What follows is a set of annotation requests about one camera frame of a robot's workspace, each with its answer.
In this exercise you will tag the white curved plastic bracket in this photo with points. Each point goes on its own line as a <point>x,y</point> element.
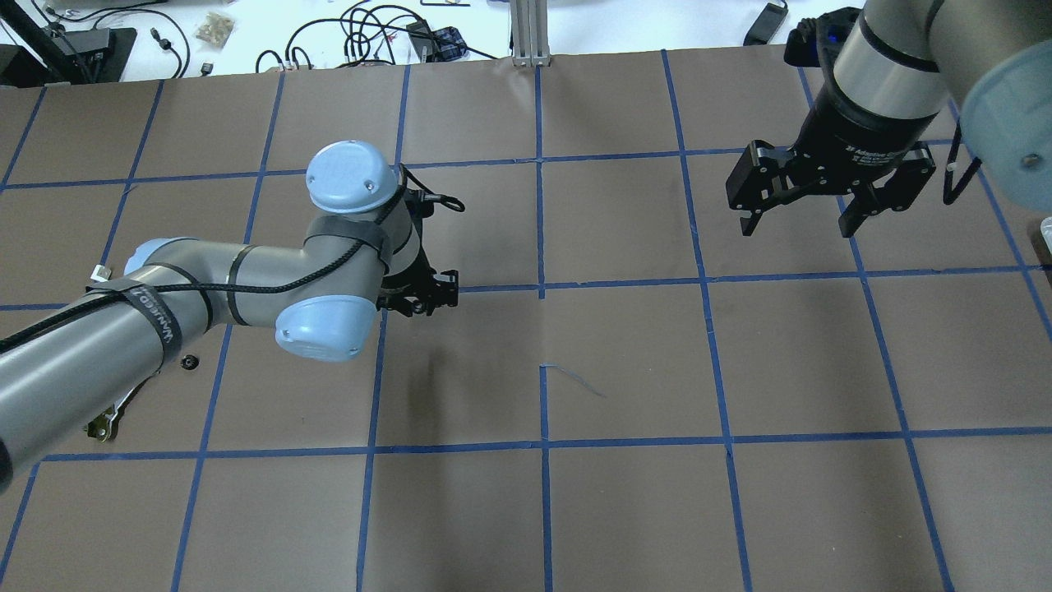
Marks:
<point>100,274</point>

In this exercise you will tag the aluminium frame post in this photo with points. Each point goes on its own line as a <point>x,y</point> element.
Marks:
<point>529,33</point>

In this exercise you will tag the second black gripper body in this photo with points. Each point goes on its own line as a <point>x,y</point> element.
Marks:
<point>855,134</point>

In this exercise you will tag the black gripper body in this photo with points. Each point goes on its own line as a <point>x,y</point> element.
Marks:
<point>417,285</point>

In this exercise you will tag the green brake shoe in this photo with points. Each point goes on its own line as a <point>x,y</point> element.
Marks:
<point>105,426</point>

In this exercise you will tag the black power adapter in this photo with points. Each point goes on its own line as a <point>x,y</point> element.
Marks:
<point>766,24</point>

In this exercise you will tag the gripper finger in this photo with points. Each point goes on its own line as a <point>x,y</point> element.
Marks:
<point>863,204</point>
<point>753,212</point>

